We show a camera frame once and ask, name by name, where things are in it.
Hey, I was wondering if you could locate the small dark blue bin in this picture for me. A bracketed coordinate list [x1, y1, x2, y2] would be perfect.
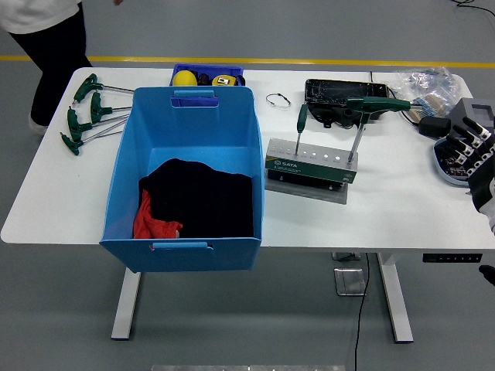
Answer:
[169, 63, 245, 88]

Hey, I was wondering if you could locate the clear plastic bag of parts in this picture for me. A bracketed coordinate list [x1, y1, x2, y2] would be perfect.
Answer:
[394, 66, 465, 121]

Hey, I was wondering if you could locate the black table control panel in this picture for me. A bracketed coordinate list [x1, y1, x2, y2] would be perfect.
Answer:
[422, 253, 483, 264]

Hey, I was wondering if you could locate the black cloth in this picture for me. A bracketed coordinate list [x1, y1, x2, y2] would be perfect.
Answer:
[138, 158, 254, 239]

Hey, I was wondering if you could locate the black power adapter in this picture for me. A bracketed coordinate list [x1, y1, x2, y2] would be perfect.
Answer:
[418, 116, 452, 139]

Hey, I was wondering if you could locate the green grey hex key stand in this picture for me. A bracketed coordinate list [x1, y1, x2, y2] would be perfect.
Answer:
[264, 137, 360, 205]

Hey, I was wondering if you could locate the orange cloth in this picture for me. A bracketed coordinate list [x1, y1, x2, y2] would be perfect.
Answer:
[133, 189, 183, 240]

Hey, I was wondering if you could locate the large green T-handle hex key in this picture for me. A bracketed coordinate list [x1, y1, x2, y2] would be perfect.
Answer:
[346, 96, 411, 162]

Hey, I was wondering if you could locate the white table leg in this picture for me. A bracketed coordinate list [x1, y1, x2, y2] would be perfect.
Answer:
[111, 268, 142, 342]
[377, 253, 415, 344]

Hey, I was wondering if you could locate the black adapter cord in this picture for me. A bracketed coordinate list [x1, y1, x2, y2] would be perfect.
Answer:
[386, 87, 422, 127]

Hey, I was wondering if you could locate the small green T-handle hex key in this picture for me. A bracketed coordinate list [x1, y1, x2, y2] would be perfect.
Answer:
[293, 104, 309, 156]

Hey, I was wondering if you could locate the yellow ball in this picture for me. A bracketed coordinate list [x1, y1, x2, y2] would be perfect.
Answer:
[172, 70, 198, 87]

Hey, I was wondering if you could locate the large light blue plastic box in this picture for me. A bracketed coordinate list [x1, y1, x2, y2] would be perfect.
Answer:
[99, 86, 266, 274]

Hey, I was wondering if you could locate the person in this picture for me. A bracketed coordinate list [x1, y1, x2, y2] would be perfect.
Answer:
[0, 0, 125, 136]

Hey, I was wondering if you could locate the steel wire loop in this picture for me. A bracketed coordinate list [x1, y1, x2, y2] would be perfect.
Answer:
[265, 93, 292, 110]

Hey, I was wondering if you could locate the silver floor plate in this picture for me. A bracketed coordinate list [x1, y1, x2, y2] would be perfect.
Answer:
[333, 267, 367, 297]

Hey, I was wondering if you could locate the black cable on floor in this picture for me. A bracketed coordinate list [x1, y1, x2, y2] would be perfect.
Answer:
[450, 0, 495, 20]

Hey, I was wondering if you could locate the grey bowl of parts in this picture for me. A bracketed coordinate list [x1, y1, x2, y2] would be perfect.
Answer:
[432, 137, 471, 187]

